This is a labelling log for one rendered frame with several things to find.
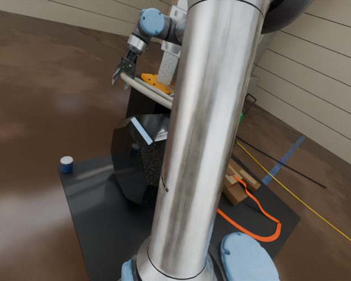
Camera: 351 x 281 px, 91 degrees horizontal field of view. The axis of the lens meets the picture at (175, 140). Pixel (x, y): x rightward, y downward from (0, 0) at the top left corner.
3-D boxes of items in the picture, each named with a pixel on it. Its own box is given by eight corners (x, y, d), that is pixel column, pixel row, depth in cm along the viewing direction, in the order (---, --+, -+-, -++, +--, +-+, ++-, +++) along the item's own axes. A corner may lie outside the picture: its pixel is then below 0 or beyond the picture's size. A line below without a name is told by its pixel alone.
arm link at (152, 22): (172, 13, 69) (164, 18, 79) (144, 2, 64) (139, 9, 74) (167, 39, 72) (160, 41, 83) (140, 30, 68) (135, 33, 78)
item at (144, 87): (149, 88, 126) (151, 84, 125) (205, 122, 114) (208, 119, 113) (98, 66, 80) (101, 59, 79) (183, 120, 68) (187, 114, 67)
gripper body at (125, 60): (115, 67, 83) (126, 43, 80) (119, 68, 91) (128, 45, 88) (130, 76, 84) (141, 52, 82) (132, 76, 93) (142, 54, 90)
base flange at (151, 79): (139, 76, 221) (140, 72, 218) (169, 78, 252) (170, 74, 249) (159, 95, 196) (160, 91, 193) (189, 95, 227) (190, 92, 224)
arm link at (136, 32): (144, 4, 74) (140, 9, 83) (131, 33, 77) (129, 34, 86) (162, 19, 79) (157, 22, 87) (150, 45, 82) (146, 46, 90)
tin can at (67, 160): (71, 163, 176) (70, 154, 168) (74, 170, 171) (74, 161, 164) (59, 166, 169) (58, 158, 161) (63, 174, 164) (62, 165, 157)
